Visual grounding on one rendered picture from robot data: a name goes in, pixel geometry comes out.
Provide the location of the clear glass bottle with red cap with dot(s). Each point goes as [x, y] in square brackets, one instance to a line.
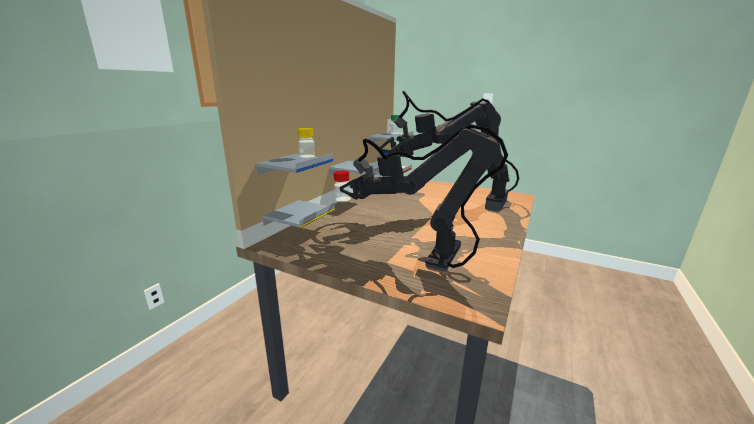
[341, 178]

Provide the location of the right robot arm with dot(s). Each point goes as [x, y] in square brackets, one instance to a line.
[483, 115]

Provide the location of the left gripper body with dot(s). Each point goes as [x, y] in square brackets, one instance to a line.
[366, 184]

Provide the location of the clear bottle with yellow cap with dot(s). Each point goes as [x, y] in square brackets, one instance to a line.
[306, 143]

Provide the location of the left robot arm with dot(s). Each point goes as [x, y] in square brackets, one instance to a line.
[485, 151]

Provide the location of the clear bottle with green cap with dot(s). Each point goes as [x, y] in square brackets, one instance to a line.
[395, 130]

